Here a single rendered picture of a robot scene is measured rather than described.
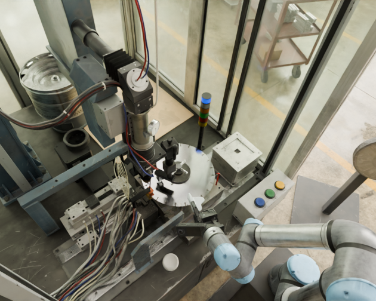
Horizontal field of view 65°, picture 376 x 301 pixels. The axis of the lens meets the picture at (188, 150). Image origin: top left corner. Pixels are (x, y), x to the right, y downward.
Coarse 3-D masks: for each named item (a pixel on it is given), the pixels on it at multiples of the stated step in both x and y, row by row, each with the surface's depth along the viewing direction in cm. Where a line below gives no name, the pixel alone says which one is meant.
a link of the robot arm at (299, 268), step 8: (296, 256) 112; (304, 256) 113; (288, 264) 111; (296, 264) 110; (304, 264) 110; (312, 264) 111; (280, 272) 119; (288, 272) 111; (296, 272) 108; (304, 272) 108; (312, 272) 109; (280, 280) 113; (288, 280) 109; (296, 280) 107; (304, 280) 106; (312, 280) 107
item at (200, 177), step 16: (160, 160) 137; (176, 160) 137; (192, 160) 138; (208, 160) 139; (192, 176) 133; (208, 176) 133; (160, 192) 127; (176, 192) 128; (192, 192) 128; (208, 192) 128
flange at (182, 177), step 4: (184, 164) 135; (184, 168) 134; (188, 168) 134; (176, 172) 131; (180, 172) 131; (188, 172) 133; (176, 176) 131; (180, 176) 131; (184, 176) 131; (188, 176) 132; (176, 180) 130; (180, 180) 130; (184, 180) 130
